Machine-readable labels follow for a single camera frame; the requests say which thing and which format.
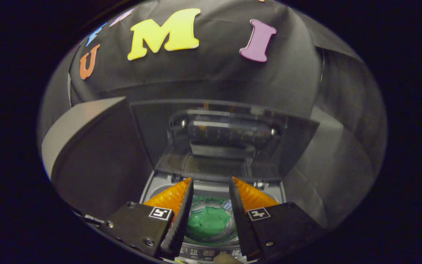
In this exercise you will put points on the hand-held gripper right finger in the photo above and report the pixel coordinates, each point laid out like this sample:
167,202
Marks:
242,223

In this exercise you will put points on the green polo shirt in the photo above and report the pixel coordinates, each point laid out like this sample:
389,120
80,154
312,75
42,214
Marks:
209,223

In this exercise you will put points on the white cabinet with grey top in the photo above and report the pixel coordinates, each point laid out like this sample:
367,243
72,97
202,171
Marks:
97,165

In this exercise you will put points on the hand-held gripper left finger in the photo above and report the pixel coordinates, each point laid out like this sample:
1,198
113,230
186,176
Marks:
180,223

